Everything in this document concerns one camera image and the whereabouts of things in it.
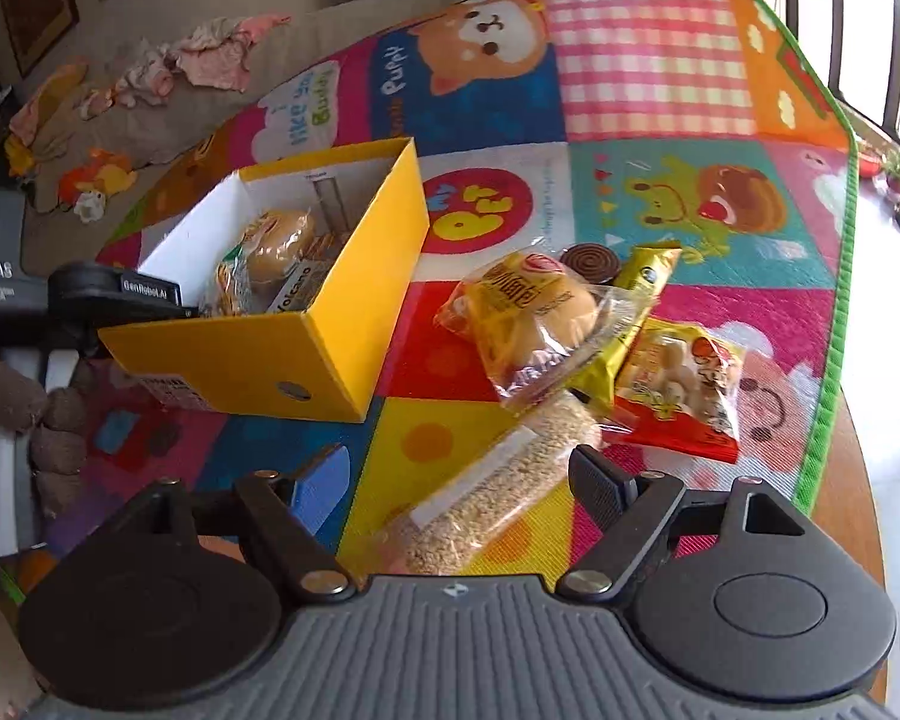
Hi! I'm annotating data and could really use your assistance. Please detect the clear sesame grain bag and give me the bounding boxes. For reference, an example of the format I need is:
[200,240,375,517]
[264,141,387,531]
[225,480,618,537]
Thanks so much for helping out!
[379,392,601,575]

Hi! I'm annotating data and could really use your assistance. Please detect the red yellow snack bag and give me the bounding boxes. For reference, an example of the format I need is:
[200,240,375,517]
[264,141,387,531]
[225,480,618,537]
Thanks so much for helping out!
[613,317,745,463]

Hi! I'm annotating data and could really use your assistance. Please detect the yellow cardboard box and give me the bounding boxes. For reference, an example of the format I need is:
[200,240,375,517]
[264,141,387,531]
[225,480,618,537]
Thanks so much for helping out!
[100,138,429,422]

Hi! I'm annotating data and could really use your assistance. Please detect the packaged bread bun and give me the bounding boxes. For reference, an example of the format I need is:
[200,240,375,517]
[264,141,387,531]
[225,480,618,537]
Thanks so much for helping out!
[434,249,617,413]

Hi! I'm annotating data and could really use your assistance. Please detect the yellow snack stick packet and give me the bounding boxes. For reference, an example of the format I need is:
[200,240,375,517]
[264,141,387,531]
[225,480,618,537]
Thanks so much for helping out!
[567,241,683,419]

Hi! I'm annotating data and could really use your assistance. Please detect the orange plush toy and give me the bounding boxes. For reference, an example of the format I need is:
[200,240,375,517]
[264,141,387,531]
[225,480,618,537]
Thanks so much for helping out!
[58,148,137,224]

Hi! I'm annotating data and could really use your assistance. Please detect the dark mosquito coil disc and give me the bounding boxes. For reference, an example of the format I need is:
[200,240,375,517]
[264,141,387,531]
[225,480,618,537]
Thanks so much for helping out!
[559,242,622,284]

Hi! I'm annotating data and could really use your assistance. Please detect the pink crumpled clothes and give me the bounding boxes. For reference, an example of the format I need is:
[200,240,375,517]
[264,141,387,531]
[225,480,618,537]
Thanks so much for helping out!
[77,13,290,121]

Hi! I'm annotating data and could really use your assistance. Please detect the colourful cartoon play mat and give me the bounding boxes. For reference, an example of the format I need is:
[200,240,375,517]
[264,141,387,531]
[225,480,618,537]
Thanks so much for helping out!
[48,0,855,571]

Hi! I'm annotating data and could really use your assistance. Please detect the red bowl on sill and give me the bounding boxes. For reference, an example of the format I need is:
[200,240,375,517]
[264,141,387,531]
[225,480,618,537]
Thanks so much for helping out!
[857,149,883,181]

